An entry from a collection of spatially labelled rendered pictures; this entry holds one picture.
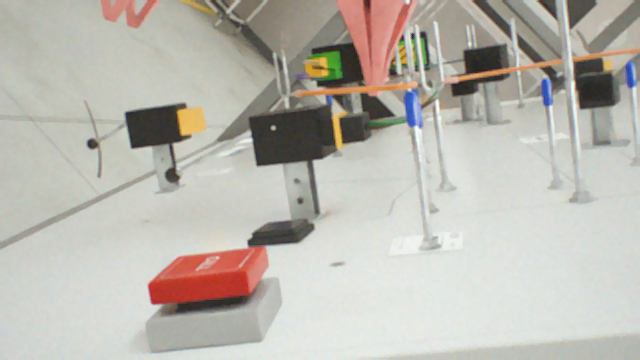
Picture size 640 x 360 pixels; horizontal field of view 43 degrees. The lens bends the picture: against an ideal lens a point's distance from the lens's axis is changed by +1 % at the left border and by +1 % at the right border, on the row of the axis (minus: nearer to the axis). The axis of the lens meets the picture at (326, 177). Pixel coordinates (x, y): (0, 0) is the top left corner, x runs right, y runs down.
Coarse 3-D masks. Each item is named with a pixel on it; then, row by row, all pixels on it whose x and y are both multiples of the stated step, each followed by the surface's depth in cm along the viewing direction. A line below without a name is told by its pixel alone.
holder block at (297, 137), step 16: (272, 112) 65; (288, 112) 63; (304, 112) 62; (320, 112) 63; (256, 128) 64; (288, 128) 63; (304, 128) 63; (256, 144) 64; (272, 144) 64; (288, 144) 63; (304, 144) 63; (320, 144) 63; (256, 160) 64; (272, 160) 64; (288, 160) 64; (304, 160) 63
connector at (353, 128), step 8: (320, 120) 63; (328, 120) 63; (344, 120) 62; (352, 120) 62; (360, 120) 62; (368, 120) 65; (320, 128) 63; (328, 128) 63; (344, 128) 63; (352, 128) 62; (360, 128) 62; (368, 128) 63; (328, 136) 63; (344, 136) 63; (352, 136) 63; (360, 136) 62; (368, 136) 64; (328, 144) 63
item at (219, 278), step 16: (192, 256) 43; (208, 256) 43; (224, 256) 42; (240, 256) 41; (256, 256) 41; (160, 272) 41; (176, 272) 40; (192, 272) 40; (208, 272) 39; (224, 272) 39; (240, 272) 39; (256, 272) 40; (160, 288) 39; (176, 288) 39; (192, 288) 39; (208, 288) 39; (224, 288) 39; (240, 288) 39; (192, 304) 40; (208, 304) 40; (224, 304) 40
